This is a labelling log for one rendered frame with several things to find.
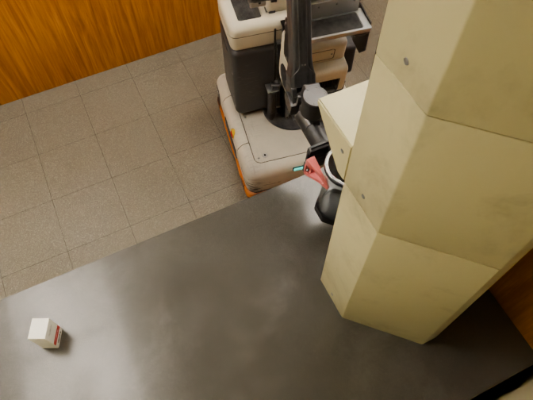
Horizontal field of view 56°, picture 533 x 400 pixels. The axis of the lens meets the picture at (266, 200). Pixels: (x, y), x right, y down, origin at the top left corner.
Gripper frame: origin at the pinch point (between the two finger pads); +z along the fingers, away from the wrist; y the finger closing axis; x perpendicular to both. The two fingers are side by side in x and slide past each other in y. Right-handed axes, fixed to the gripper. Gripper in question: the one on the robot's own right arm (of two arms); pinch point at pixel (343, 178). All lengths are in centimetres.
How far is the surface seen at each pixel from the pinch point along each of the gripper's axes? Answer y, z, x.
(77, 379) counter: -73, 12, 23
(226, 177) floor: -2, -74, 126
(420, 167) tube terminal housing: -9, 20, -45
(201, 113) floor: 2, -118, 130
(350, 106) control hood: -6.2, 1.5, -33.1
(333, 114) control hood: -9.6, 1.7, -33.1
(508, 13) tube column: -8, 19, -70
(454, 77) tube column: -10, 18, -61
